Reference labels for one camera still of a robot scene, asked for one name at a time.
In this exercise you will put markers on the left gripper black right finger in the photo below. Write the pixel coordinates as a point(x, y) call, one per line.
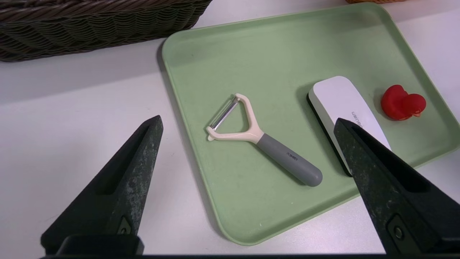
point(395, 201)

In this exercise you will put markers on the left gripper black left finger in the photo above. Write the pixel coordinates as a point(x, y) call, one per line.
point(118, 194)

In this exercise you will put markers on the white rectangular case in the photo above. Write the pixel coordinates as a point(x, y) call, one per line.
point(341, 100)

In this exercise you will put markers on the dark brown wicker basket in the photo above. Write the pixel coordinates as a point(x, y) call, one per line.
point(72, 28)

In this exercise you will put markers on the orange wicker basket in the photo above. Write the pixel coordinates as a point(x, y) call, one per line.
point(373, 1)

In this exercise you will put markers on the light green plastic tray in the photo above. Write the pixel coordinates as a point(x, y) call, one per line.
point(273, 54)

